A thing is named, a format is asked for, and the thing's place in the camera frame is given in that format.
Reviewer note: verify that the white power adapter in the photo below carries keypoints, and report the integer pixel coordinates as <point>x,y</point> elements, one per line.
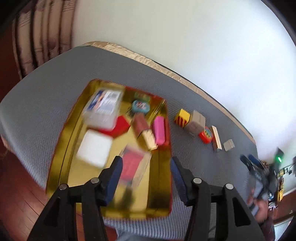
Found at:
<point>94,148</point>

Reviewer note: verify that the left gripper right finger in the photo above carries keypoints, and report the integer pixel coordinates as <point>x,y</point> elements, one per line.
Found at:
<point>183,181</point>

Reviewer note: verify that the small gold lighter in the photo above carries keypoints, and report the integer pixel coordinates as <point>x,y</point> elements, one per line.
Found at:
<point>143,132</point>

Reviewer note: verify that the red wooden block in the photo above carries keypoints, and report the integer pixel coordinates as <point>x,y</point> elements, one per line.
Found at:
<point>121,127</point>

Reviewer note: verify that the teal cartoon keychain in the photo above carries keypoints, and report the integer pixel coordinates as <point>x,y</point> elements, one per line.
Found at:
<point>139,106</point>

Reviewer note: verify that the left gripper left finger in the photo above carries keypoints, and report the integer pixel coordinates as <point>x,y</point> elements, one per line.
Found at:
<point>109,179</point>

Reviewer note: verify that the clear box with blue label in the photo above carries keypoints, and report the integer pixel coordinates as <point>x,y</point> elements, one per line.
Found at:
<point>102,110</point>

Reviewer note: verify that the yellow striped cube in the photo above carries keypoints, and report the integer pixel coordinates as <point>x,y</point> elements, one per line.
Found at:
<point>182,118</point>

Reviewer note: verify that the wooden rectangular block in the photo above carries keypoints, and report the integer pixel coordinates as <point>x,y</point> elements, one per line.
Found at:
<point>217,146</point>

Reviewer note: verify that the pink eraser block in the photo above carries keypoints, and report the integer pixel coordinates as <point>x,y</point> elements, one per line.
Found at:
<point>158,128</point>

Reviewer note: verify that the gold satin tablecloth edge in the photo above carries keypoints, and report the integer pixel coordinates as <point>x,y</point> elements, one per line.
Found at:
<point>118,49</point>

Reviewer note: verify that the beige patterned curtain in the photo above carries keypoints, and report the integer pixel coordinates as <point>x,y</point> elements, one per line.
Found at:
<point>41,31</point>

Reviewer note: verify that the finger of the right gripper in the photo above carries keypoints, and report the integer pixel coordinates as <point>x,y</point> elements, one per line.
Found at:
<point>256,162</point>
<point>247,163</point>

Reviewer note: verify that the brown cardboard box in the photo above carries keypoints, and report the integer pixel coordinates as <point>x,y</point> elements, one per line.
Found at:
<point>196,123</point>

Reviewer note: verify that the clear box with red card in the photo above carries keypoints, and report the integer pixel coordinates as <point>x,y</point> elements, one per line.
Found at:
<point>135,161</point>

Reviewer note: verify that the person right hand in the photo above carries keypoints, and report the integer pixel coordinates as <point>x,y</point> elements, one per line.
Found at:
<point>262,213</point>

